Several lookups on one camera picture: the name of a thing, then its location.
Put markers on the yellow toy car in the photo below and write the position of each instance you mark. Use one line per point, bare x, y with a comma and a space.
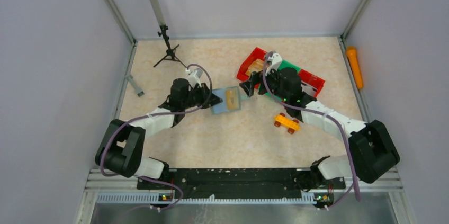
292, 126

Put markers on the red bin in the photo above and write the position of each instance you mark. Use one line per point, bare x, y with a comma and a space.
257, 53
311, 84

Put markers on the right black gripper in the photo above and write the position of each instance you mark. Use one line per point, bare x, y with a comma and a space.
262, 84

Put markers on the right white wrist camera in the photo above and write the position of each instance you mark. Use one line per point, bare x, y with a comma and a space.
273, 60

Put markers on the orange patterned card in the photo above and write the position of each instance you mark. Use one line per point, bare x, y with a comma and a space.
232, 99

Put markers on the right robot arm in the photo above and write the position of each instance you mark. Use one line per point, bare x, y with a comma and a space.
370, 149

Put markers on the small grey tool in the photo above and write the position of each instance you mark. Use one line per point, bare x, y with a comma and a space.
138, 90

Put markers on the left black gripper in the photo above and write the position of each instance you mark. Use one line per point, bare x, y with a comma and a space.
207, 97

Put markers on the near red bin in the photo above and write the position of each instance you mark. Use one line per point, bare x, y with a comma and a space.
311, 84

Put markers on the green card holder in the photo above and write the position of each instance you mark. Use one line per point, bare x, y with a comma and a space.
221, 107

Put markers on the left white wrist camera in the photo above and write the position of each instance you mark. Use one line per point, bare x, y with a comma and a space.
193, 76

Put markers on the far red bin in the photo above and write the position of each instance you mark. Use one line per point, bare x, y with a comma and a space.
257, 53

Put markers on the orange flashlight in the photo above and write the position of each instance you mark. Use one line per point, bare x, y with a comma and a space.
351, 54

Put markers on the black tripod with grey tube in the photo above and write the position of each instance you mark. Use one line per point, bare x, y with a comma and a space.
163, 28

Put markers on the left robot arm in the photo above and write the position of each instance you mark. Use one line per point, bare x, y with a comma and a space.
121, 150

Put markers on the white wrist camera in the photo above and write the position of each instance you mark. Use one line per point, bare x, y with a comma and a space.
273, 60
193, 76

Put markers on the green bin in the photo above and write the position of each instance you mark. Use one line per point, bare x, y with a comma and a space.
284, 64

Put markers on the wooden blocks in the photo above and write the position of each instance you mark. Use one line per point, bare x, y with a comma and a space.
255, 66

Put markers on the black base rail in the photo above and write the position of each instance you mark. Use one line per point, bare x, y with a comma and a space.
242, 183

